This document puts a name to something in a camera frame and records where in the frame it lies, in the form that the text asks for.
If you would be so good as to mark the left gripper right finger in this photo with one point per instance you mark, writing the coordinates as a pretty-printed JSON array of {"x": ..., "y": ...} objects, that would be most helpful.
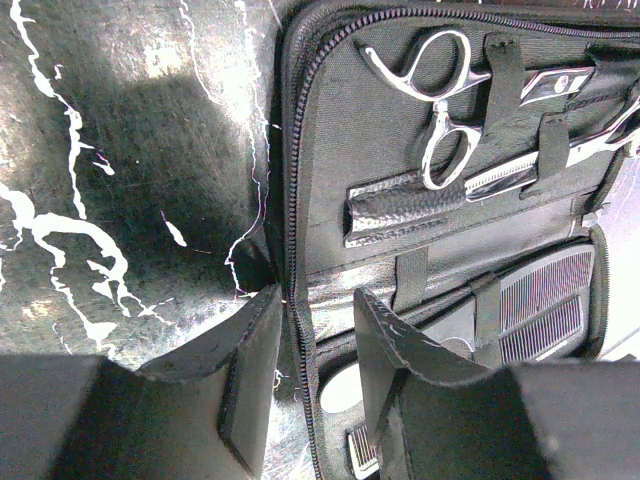
[{"x": 432, "y": 414}]

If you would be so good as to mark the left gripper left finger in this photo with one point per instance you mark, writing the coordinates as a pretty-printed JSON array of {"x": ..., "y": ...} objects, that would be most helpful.
[{"x": 200, "y": 411}]

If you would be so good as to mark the black hair comb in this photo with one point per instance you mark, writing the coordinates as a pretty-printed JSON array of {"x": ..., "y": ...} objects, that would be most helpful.
[{"x": 535, "y": 313}]

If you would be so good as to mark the black zip tool case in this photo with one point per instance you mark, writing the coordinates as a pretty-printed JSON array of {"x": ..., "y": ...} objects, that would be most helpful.
[{"x": 388, "y": 107}]

